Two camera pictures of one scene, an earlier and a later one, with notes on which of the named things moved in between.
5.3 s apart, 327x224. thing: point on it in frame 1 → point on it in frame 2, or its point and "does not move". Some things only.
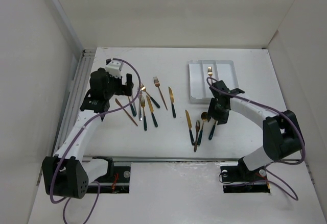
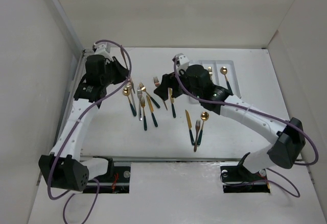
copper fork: x=157 y=83 does not move
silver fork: x=140 y=94 does not move
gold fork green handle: x=142 y=102 does not move
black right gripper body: x=215 y=110 → x=171 y=80
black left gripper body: x=122 y=90 → x=114 y=75
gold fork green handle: x=210 y=71 does not move
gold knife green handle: x=152 y=109 does not move
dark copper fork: x=197 y=126 does not move
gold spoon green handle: x=212 y=131 → x=224 y=71
